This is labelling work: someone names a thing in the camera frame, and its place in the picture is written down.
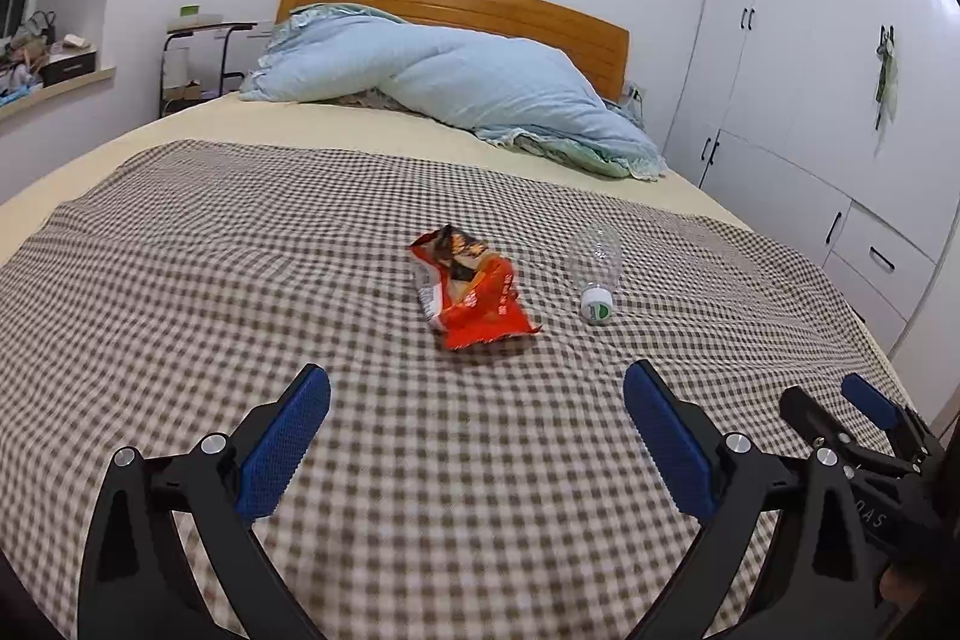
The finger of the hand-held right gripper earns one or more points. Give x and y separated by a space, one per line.
802 407
870 400

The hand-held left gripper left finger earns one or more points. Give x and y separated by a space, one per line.
285 430

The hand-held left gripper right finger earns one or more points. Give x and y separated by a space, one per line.
667 437

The clear plastic bottle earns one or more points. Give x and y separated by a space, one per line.
596 265

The orange snack packet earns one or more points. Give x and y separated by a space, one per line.
480 299

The person's right hand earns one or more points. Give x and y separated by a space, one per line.
900 584

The brown checked blanket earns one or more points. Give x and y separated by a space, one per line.
187 310

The hanging pale green cloth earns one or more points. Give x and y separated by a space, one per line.
887 78

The white wardrobe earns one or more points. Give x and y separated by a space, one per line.
787 48

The light blue duvet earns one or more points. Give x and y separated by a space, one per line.
450 78

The window sill shelf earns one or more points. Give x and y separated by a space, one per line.
60 91

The blue cloth pile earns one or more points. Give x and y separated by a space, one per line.
15 96

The small white box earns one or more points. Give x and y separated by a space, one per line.
75 40

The wall outlet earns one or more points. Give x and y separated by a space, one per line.
636 94

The black frame side table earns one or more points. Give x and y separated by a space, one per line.
210 29

